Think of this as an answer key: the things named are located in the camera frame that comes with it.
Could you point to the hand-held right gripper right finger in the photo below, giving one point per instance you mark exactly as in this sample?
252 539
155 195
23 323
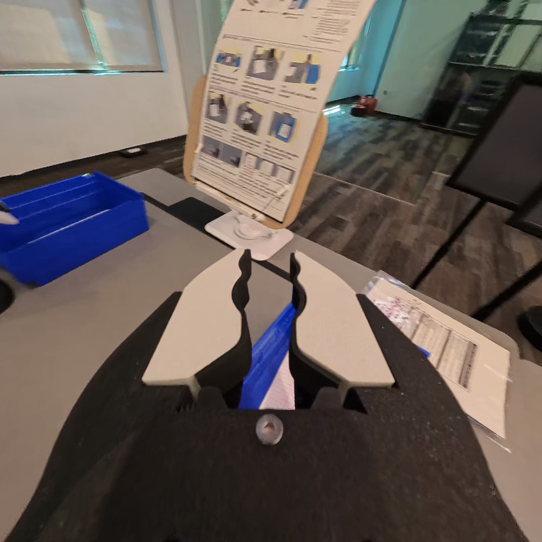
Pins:
338 334

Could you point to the black round stand base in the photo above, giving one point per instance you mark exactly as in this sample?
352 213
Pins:
531 324

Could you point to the blue plastic bin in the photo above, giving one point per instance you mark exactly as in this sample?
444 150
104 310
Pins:
266 351
84 250

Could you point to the dark shelving rack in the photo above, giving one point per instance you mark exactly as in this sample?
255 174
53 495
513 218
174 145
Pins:
478 63

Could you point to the lined paper sheet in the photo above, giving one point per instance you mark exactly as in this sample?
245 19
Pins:
281 393

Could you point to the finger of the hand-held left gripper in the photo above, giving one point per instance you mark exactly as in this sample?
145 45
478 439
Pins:
6 216

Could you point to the red floor device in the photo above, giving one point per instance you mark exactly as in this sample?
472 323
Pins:
364 106

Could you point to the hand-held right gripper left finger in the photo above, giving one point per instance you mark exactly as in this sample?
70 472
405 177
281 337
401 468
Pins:
194 334

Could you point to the black floor box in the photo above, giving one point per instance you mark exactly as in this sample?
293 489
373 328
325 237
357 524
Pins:
133 152

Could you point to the laminated printed sheet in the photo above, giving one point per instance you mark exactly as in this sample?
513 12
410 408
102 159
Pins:
465 372

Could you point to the black framed board on stand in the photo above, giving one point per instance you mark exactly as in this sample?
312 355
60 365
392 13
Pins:
508 148

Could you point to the illustrated instruction sheet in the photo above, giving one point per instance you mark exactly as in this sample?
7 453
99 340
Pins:
262 106

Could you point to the window with white blind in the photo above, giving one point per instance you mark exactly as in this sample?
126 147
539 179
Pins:
63 34

